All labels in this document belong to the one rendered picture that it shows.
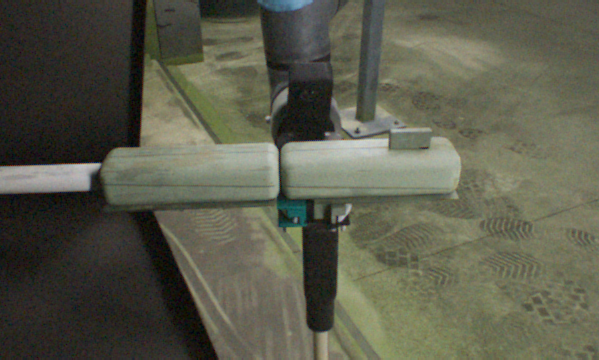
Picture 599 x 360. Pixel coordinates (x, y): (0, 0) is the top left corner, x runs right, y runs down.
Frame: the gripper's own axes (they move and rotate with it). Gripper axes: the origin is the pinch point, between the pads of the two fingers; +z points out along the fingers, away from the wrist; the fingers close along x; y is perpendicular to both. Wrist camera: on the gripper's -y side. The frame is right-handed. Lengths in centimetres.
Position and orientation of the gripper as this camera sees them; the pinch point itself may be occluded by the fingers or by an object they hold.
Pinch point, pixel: (316, 204)
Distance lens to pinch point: 48.4
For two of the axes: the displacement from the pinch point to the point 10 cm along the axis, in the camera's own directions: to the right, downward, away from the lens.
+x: -10.0, 0.2, -0.3
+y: 0.0, 8.6, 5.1
